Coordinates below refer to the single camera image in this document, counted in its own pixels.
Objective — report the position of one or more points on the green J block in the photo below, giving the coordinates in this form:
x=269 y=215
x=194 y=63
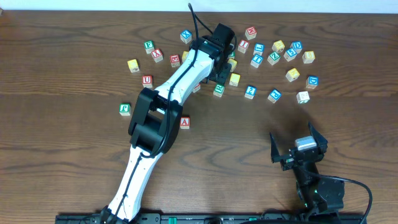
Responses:
x=125 y=109

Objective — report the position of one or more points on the green B block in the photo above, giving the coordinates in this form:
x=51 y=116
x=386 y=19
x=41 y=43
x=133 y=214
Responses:
x=232 y=55

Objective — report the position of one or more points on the yellow block beside Q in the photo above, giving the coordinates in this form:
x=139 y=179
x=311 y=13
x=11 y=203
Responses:
x=184 y=56

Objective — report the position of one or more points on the red U block left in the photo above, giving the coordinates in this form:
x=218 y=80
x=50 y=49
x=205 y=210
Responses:
x=147 y=81

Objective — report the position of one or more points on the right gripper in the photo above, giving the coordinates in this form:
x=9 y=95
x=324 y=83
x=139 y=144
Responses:
x=298 y=154

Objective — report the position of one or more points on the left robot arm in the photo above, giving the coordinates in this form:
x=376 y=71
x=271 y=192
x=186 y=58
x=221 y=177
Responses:
x=156 y=118

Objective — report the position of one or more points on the green 7 block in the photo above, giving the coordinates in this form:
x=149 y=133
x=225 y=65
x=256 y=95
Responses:
x=302 y=97

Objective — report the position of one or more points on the blue L block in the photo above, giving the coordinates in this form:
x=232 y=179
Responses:
x=258 y=49

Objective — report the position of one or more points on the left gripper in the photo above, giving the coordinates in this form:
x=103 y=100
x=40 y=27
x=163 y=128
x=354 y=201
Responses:
x=222 y=72

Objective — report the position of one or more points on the yellow B block far right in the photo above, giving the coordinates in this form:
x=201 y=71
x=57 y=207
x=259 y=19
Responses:
x=308 y=57

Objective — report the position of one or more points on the yellow block right lower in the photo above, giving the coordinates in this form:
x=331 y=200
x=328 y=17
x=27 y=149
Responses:
x=292 y=75

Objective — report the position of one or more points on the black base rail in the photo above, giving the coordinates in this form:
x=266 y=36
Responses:
x=273 y=217

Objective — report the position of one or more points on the blue 2 block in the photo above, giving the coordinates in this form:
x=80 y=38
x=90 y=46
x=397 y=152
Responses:
x=250 y=92

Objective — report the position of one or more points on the green R block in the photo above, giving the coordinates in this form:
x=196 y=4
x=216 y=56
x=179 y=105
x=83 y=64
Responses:
x=218 y=90

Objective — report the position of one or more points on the red X block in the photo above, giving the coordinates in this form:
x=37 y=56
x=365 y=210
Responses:
x=157 y=55

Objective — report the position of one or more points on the red U block centre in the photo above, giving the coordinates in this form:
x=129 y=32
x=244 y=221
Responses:
x=197 y=88

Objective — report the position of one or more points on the green Z block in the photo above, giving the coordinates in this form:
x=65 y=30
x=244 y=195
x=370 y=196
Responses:
x=273 y=58

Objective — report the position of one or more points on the red Q block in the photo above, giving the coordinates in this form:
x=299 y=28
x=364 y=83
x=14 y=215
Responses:
x=175 y=60

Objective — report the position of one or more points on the yellow block centre lower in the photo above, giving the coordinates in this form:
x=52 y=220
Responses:
x=234 y=79

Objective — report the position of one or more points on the blue 5 block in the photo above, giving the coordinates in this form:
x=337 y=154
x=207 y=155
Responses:
x=290 y=54

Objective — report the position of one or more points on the yellow block with animal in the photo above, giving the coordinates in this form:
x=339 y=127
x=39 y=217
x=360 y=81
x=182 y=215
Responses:
x=278 y=46

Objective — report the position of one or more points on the blue T block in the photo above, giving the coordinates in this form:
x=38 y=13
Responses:
x=256 y=60

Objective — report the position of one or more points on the yellow block centre upper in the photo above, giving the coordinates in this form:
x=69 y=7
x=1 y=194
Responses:
x=233 y=64

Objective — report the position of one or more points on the blue d block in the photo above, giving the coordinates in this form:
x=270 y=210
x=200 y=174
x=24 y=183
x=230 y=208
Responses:
x=312 y=82
x=296 y=46

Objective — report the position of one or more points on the green F block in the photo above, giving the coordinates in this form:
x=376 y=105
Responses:
x=149 y=46

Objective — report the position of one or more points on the blue X block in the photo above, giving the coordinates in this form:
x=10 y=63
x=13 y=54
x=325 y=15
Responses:
x=186 y=36

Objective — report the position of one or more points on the blue D block upper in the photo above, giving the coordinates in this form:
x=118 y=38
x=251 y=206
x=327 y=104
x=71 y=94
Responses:
x=296 y=46

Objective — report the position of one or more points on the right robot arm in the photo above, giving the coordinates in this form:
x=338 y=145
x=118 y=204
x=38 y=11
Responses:
x=320 y=194

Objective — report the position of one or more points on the red I block upper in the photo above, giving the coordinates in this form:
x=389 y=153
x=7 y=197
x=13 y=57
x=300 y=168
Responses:
x=243 y=46

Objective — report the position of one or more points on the red A block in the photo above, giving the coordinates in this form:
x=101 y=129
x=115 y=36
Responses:
x=185 y=122

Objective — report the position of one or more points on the red H block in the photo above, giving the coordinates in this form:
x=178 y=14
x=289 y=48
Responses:
x=250 y=33

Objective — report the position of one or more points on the yellow block far left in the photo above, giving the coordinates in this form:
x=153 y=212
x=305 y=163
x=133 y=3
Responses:
x=133 y=65

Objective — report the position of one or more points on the red u block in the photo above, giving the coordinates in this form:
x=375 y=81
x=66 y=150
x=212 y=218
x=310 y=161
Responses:
x=197 y=88
x=147 y=81

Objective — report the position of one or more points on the blue D block lower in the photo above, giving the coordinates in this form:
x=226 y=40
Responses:
x=312 y=82

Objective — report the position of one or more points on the blue P block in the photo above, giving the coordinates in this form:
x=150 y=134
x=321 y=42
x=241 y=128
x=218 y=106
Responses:
x=274 y=95

